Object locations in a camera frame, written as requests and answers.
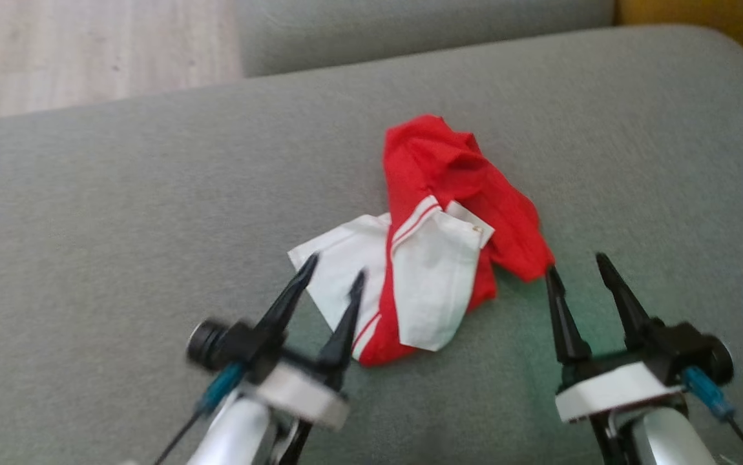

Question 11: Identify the cable blue connector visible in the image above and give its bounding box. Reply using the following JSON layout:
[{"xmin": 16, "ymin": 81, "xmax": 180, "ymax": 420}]
[
  {"xmin": 682, "ymin": 366, "xmax": 743, "ymax": 463},
  {"xmin": 154, "ymin": 362, "xmax": 247, "ymax": 465}
]

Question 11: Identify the right cable blue connector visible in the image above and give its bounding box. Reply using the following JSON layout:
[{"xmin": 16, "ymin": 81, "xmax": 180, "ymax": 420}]
[{"xmin": 682, "ymin": 366, "xmax": 743, "ymax": 463}]

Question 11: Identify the red basketball jersey white trim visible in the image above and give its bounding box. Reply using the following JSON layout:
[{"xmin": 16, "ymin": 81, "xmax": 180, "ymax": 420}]
[{"xmin": 288, "ymin": 114, "xmax": 556, "ymax": 367}]

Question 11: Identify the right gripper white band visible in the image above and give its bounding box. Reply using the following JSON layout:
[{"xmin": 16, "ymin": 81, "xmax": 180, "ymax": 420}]
[{"xmin": 546, "ymin": 253, "xmax": 686, "ymax": 424}]

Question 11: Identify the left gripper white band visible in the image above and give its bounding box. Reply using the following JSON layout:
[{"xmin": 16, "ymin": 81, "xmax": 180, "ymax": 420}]
[{"xmin": 242, "ymin": 253, "xmax": 368, "ymax": 431}]

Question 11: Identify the left cable blue connector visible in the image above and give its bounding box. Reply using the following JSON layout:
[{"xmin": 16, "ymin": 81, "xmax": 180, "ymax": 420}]
[{"xmin": 154, "ymin": 362, "xmax": 247, "ymax": 465}]

